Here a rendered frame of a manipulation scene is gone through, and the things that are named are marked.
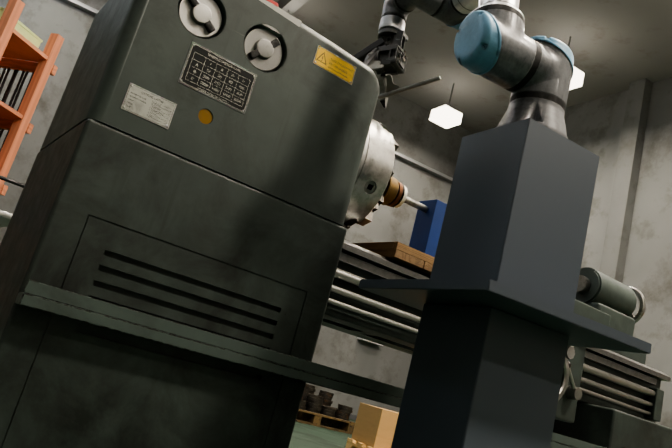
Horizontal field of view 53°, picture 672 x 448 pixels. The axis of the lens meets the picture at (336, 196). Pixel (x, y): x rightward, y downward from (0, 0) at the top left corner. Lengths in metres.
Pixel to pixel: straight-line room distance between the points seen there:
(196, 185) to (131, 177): 0.13
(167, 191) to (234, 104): 0.23
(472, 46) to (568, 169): 0.31
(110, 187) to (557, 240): 0.84
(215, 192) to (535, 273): 0.63
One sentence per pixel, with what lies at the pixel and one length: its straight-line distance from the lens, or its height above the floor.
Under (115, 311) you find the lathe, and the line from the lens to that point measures 1.24.
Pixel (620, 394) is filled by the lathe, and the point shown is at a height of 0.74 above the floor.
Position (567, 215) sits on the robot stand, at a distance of 1.37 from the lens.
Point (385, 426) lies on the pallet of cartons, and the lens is 5.61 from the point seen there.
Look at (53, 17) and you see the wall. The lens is 11.93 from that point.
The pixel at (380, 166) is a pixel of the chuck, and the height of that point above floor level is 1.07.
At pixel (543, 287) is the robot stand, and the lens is 1.31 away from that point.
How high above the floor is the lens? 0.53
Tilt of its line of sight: 15 degrees up
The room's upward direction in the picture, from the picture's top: 16 degrees clockwise
